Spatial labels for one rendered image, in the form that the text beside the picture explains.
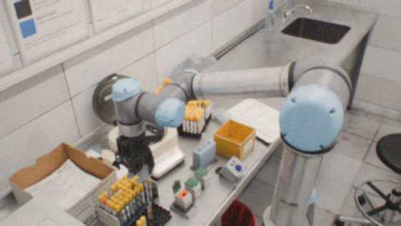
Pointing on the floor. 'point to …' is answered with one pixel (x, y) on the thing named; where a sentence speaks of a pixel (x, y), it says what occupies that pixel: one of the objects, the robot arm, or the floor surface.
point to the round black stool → (391, 154)
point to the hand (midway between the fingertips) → (145, 177)
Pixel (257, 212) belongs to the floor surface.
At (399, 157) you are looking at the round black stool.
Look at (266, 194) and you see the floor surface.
